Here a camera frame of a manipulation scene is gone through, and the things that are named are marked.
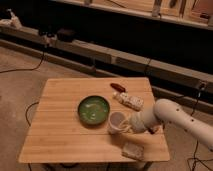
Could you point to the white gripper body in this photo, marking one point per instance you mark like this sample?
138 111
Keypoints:
144 121

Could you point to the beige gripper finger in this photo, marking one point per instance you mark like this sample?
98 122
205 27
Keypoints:
125 126

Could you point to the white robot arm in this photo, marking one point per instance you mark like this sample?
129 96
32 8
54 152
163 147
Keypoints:
165 111

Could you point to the green ceramic bowl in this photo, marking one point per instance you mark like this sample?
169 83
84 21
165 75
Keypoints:
93 110

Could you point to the dark red small object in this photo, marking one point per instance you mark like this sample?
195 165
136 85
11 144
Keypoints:
118 87

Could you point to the wooden table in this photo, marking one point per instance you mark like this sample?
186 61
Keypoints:
57 136

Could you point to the black box on ledge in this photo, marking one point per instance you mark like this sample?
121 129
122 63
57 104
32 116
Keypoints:
66 35

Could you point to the white object far left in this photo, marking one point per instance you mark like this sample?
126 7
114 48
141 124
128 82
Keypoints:
13 21

